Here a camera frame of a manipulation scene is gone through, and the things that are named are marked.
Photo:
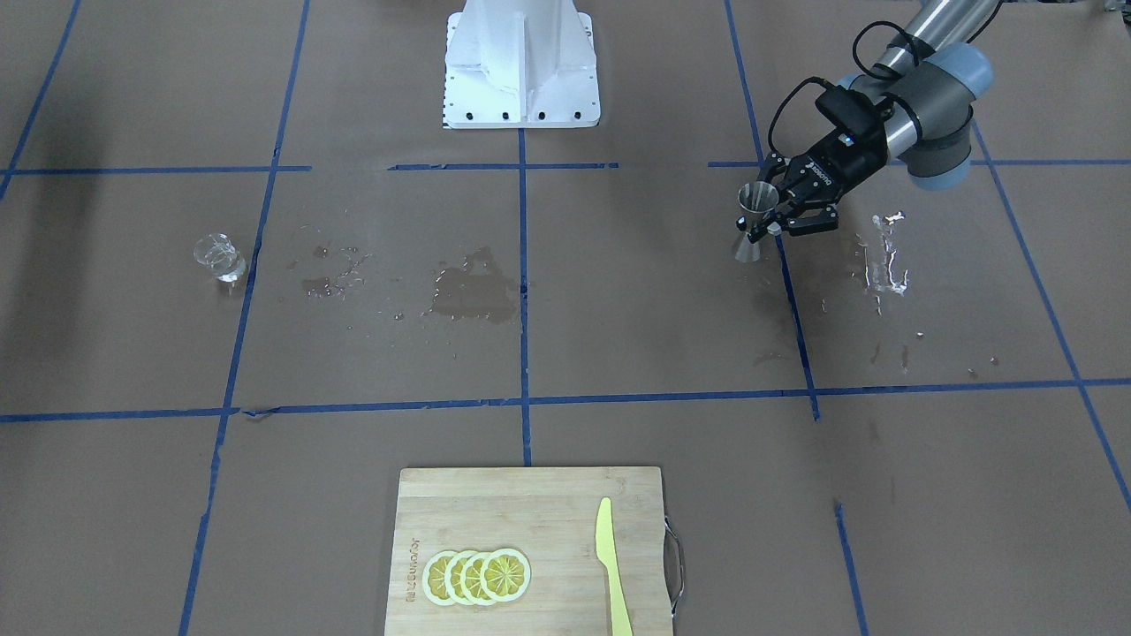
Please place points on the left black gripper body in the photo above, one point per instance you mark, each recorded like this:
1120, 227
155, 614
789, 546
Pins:
829, 170

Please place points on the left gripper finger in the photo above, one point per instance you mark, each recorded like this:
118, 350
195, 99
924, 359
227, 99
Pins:
773, 167
793, 221

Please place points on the steel double jigger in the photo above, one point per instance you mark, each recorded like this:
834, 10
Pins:
757, 202

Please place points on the clear glass measuring beaker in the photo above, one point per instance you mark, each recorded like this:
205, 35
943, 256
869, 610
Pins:
217, 253

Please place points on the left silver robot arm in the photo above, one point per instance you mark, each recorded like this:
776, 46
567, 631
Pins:
914, 104

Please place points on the yellow plastic knife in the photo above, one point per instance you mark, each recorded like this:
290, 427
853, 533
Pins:
606, 552

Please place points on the bamboo cutting board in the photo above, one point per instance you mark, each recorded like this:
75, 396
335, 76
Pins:
548, 513

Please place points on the lemon slice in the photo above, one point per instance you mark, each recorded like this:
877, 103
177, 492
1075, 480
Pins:
505, 575
435, 586
454, 577
471, 582

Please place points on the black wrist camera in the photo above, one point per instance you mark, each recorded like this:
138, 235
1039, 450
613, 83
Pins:
851, 114

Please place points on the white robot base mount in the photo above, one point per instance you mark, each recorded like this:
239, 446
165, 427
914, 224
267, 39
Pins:
520, 64

